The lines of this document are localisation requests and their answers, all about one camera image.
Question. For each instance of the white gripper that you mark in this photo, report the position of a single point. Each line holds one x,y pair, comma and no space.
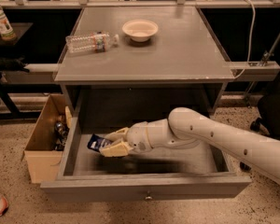
137,137

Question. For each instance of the blue rxbar blueberry bar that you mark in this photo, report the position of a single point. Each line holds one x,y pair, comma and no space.
97,142

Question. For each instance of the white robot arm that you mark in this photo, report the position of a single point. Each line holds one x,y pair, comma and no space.
184,127

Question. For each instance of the open grey top drawer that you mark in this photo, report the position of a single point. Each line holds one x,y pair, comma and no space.
203,172

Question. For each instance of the grey cabinet with top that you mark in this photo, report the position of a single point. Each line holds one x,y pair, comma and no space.
182,51

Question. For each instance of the items inside cardboard box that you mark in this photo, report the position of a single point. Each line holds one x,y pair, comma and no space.
61,128

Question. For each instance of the cardboard box on floor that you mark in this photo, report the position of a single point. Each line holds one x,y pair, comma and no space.
41,152

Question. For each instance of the clear plastic water bottle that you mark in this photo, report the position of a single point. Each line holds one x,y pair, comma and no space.
99,41

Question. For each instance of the white paper bowl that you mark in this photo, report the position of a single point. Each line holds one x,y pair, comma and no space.
140,30

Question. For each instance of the black side table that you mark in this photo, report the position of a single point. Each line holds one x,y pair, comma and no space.
9,64

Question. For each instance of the black office chair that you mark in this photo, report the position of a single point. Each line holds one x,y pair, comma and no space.
269,110

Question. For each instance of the green labelled bottle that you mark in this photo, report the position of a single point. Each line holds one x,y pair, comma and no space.
6,30

